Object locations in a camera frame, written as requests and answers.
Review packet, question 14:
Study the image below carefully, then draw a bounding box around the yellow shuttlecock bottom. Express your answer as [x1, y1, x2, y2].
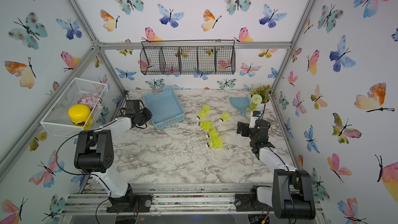
[207, 136, 223, 148]

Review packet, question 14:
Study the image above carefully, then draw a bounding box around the yellow lidded jar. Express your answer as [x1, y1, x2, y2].
[68, 104, 92, 130]

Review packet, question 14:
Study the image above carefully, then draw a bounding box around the artificial plant in white pot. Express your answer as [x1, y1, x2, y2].
[248, 85, 273, 112]

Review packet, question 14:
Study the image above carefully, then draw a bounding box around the light blue plastic storage basket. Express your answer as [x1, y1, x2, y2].
[144, 86, 185, 130]

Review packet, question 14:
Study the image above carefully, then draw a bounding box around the pink round item in basket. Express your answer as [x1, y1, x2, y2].
[77, 93, 103, 111]

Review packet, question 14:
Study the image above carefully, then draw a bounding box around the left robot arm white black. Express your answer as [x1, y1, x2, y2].
[74, 100, 152, 212]

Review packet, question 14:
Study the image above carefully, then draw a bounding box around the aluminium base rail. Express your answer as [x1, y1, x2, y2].
[60, 183, 324, 217]

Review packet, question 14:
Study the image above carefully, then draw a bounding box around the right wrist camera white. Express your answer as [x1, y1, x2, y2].
[249, 111, 261, 128]

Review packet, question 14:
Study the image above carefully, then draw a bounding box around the light blue plastic scoop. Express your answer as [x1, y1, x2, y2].
[230, 97, 250, 116]

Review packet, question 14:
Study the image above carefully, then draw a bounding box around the black wire wall basket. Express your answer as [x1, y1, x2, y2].
[138, 39, 236, 77]

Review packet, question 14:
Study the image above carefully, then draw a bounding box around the white mesh wall basket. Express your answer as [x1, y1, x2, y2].
[40, 78, 108, 137]

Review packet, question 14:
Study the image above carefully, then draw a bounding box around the yellow shuttlecock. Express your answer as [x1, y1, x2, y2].
[219, 112, 231, 122]
[197, 104, 211, 120]
[199, 120, 214, 132]
[207, 136, 223, 148]
[207, 128, 219, 139]

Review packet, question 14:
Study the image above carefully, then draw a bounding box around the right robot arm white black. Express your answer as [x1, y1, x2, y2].
[234, 119, 316, 224]

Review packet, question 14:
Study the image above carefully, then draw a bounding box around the yellow shuttlecock top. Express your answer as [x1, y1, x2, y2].
[197, 104, 211, 120]

